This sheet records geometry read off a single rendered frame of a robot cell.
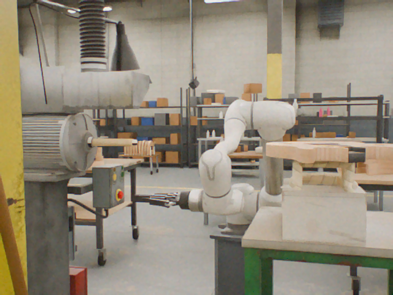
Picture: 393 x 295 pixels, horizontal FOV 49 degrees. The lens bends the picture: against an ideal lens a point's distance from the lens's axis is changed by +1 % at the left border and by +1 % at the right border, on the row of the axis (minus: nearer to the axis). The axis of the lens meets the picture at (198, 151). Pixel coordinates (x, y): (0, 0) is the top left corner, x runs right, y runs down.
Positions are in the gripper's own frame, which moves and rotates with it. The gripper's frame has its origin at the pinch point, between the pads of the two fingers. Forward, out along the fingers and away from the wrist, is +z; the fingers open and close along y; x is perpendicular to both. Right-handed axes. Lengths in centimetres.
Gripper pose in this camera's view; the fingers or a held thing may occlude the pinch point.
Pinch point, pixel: (142, 198)
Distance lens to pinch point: 178.7
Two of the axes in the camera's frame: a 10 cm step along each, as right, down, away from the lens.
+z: -9.7, -0.1, 2.5
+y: 2.5, -2.3, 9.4
